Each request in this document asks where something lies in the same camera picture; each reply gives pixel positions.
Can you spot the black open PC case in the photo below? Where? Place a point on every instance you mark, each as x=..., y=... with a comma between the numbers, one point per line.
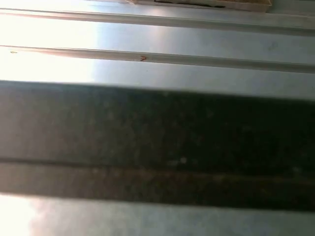
x=157, y=135

